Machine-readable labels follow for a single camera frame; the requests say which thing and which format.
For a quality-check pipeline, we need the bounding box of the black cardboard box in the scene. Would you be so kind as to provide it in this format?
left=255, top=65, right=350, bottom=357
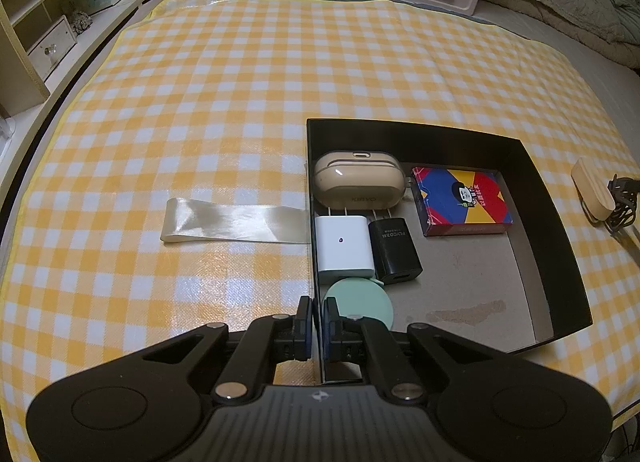
left=305, top=118, right=594, bottom=386

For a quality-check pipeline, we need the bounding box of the dried flower bundle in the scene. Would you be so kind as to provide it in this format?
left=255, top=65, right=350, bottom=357
left=67, top=6, right=96, bottom=35

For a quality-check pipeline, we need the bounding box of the small white drawer box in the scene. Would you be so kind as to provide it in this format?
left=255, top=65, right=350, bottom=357
left=26, top=16, right=79, bottom=83

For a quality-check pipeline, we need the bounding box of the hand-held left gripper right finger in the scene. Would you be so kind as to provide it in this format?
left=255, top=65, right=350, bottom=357
left=324, top=296, right=494, bottom=403

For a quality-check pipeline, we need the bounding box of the mint green round tape measure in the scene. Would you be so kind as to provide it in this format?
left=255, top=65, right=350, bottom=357
left=322, top=276, right=394, bottom=333

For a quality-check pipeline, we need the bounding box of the wooden shelf unit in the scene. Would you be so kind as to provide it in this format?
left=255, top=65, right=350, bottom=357
left=0, top=0, right=64, bottom=103

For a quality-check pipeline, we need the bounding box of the oval wooden block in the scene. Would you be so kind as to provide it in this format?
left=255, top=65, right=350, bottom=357
left=571, top=156, right=617, bottom=221

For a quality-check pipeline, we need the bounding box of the beige earbuds case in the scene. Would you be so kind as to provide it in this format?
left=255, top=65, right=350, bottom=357
left=313, top=150, right=405, bottom=211

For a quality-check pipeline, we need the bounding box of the black charger plug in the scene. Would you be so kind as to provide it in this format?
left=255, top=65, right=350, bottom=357
left=367, top=208, right=424, bottom=285

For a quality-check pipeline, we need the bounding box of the yellow white checkered cloth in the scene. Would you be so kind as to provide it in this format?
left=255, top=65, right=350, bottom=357
left=0, top=0, right=640, bottom=462

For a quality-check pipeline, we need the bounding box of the white charger plug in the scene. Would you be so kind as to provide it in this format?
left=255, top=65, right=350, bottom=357
left=314, top=206, right=377, bottom=285

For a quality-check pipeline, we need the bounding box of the colourful card box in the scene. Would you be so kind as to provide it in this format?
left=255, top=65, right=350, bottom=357
left=411, top=166, right=515, bottom=238

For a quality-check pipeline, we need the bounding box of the black cable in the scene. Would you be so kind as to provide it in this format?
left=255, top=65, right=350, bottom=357
left=604, top=174, right=639, bottom=236

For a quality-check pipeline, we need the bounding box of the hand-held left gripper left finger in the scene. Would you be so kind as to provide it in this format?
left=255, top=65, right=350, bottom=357
left=141, top=296, right=315, bottom=403

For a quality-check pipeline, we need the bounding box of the clear plastic bag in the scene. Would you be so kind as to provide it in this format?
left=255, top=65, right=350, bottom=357
left=160, top=197, right=309, bottom=246

